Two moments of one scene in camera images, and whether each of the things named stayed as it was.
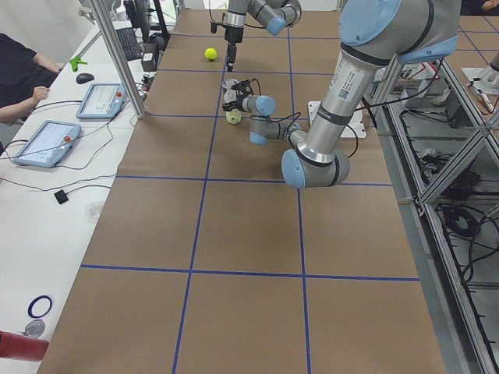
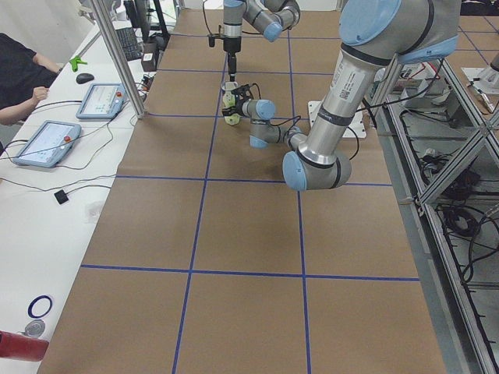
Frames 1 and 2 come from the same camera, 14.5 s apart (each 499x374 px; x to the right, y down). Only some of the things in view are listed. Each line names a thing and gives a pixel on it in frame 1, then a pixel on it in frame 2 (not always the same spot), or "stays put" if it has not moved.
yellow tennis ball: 210,53 → 228,99
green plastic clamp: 74,62 stays put
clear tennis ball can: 230,96 stays put
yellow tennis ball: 233,117 stays put
